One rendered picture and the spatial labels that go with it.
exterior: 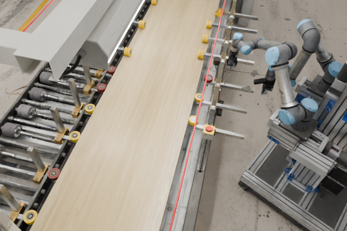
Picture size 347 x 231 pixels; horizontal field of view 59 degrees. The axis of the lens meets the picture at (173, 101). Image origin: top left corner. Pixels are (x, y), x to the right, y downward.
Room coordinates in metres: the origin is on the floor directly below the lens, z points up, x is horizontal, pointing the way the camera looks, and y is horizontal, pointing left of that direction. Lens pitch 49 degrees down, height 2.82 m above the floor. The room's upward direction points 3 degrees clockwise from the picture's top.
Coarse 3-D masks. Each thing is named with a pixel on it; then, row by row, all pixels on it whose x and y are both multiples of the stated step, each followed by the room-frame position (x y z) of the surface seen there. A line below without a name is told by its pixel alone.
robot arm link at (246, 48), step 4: (240, 40) 1.96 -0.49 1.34; (236, 44) 1.95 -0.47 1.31; (240, 44) 1.92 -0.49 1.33; (244, 44) 1.91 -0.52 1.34; (248, 44) 1.92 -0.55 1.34; (252, 44) 1.92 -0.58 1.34; (240, 48) 1.90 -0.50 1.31; (244, 48) 1.87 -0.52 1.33; (248, 48) 1.87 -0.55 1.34; (252, 48) 1.91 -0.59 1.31; (244, 52) 1.86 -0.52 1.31; (248, 52) 1.87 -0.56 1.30
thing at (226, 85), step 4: (208, 84) 1.96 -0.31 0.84; (212, 84) 1.95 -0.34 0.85; (220, 84) 1.94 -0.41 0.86; (228, 84) 1.95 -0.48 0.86; (228, 88) 1.93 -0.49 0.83; (232, 88) 1.92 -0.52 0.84; (236, 88) 1.91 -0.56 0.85; (240, 88) 1.91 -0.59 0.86; (252, 88) 1.92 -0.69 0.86; (252, 92) 1.89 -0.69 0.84
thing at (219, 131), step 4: (192, 128) 1.48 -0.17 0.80; (196, 128) 1.47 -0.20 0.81; (200, 128) 1.47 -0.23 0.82; (216, 128) 1.47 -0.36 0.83; (216, 132) 1.44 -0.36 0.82; (220, 132) 1.44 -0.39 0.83; (224, 132) 1.44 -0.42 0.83; (228, 132) 1.44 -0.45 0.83; (232, 132) 1.44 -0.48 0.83; (232, 136) 1.42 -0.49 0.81; (236, 136) 1.41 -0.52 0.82; (240, 136) 1.41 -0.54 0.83
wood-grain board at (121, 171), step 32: (160, 0) 3.22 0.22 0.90; (192, 0) 3.26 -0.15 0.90; (160, 32) 2.60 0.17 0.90; (192, 32) 2.63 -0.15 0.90; (128, 64) 2.09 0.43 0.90; (160, 64) 2.11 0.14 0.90; (192, 64) 2.14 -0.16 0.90; (128, 96) 1.70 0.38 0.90; (160, 96) 1.72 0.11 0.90; (192, 96) 1.74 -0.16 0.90; (96, 128) 1.36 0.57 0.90; (128, 128) 1.37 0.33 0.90; (160, 128) 1.39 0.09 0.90; (96, 160) 1.08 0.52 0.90; (128, 160) 1.10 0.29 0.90; (160, 160) 1.11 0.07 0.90; (64, 192) 0.84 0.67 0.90; (96, 192) 0.85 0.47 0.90; (128, 192) 0.86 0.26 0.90; (160, 192) 0.87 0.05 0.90; (64, 224) 0.63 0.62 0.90; (96, 224) 0.65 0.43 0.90; (128, 224) 0.66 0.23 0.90; (160, 224) 0.67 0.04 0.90
